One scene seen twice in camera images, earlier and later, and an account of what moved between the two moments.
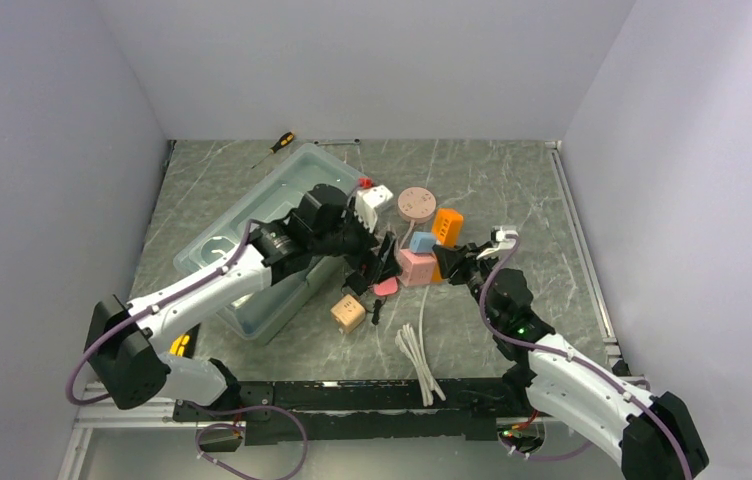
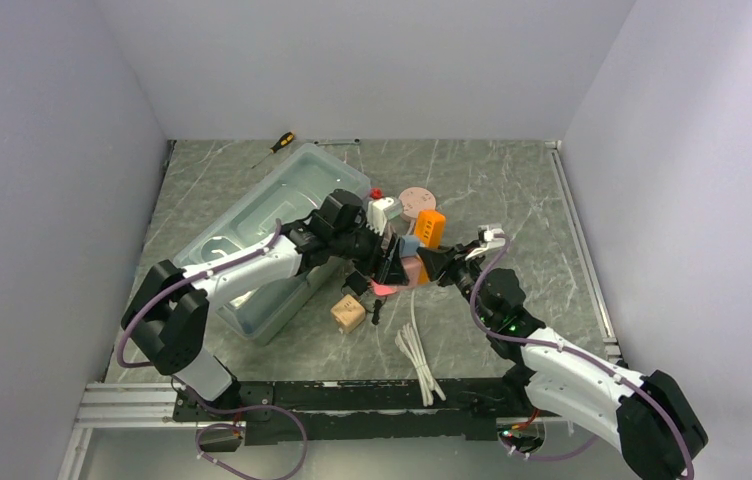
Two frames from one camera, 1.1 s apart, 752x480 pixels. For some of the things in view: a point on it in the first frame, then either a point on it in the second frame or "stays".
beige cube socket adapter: (348, 313) stays
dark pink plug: (386, 287) stays
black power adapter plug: (357, 282) stays
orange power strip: (447, 225) → (429, 231)
